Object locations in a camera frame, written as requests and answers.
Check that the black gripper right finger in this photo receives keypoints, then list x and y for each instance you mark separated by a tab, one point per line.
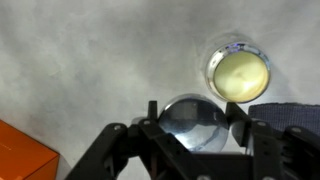
271	154

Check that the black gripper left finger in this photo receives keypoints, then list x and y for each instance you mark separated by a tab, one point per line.
161	153

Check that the round silver lid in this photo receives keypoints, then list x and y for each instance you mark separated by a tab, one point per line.
196	121

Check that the dark blue placemat cloth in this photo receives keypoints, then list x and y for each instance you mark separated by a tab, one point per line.
281	115

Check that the orange cardboard box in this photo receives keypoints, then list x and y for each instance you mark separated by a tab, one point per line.
23	158

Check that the silver jar with yellow cream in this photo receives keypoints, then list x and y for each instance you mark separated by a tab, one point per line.
237	72

